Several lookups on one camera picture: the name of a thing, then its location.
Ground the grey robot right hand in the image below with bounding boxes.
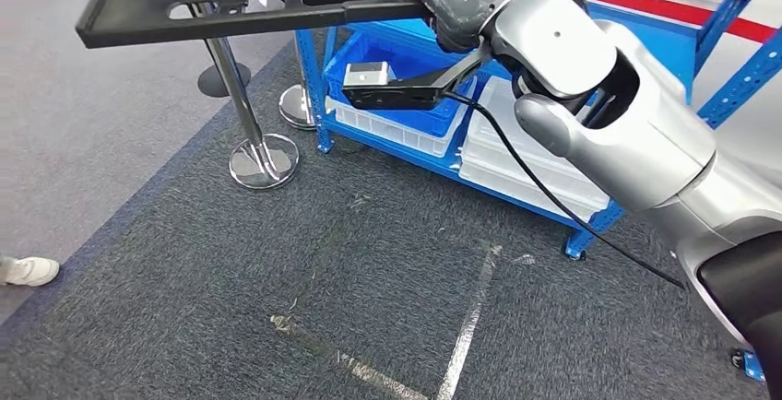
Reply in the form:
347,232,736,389
381,0,529,53

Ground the black plastic panel part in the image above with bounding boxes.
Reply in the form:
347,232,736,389
75,0,589,51

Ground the blue metal shelf rack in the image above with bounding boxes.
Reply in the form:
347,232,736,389
729,347,768,385
292,0,782,263

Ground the white plastic tray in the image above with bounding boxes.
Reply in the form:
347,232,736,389
461,76,612,209
459,152,607,217
457,161,604,224

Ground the blue plastic bin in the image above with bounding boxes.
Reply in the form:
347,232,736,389
322,30,478,139

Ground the black-headed belt stanchion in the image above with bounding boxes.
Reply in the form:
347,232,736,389
278,33,320,132

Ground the chrome belt stanchion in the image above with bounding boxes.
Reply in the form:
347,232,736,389
178,0,301,192

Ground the thin black disc-base stanchion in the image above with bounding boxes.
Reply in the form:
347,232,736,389
196,61,253,100

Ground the silver floor tape strip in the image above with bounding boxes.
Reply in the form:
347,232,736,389
270,313,429,400
435,242,504,400

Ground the person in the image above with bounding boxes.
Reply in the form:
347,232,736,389
0,254,61,288

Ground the pale wrist camera, black bracket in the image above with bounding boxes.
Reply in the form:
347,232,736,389
340,40,490,112

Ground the black camera cable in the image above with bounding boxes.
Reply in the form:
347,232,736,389
441,90,687,293

